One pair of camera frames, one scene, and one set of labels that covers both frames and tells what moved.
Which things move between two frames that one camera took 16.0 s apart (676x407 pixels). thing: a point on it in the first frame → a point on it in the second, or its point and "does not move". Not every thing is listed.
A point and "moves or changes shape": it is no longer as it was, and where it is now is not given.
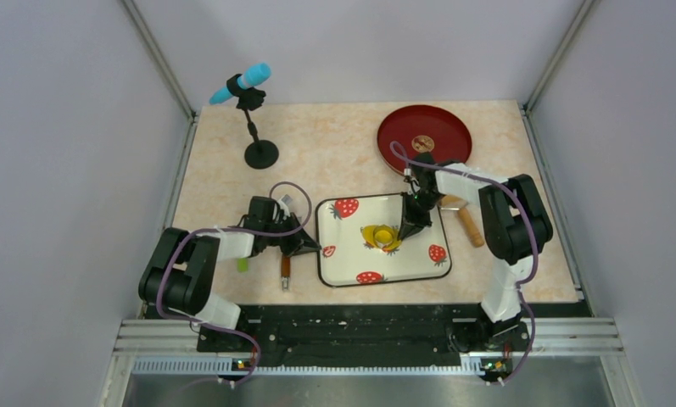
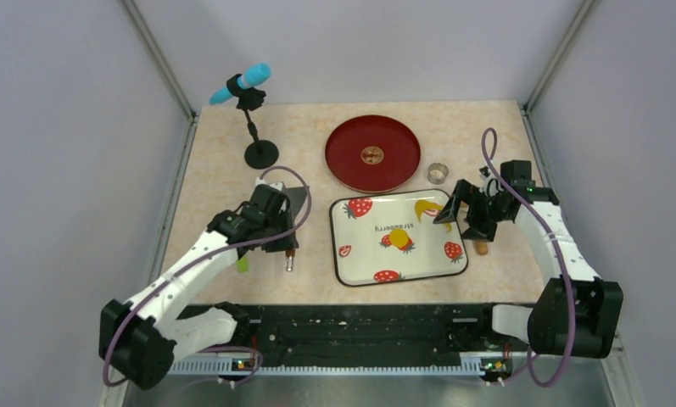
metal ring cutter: [383, 236] moves or changes shape
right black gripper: [413, 222] → [469, 193]
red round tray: [425, 129] → [372, 153]
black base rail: [365, 335] does not move
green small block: [243, 264] does not move
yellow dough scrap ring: [383, 236] moves or changes shape
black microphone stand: [262, 153] does not move
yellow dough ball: [382, 236] moves or changes shape
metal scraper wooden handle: [286, 272] moves or changes shape
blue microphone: [251, 77] does not move
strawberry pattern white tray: [346, 259] moves or changes shape
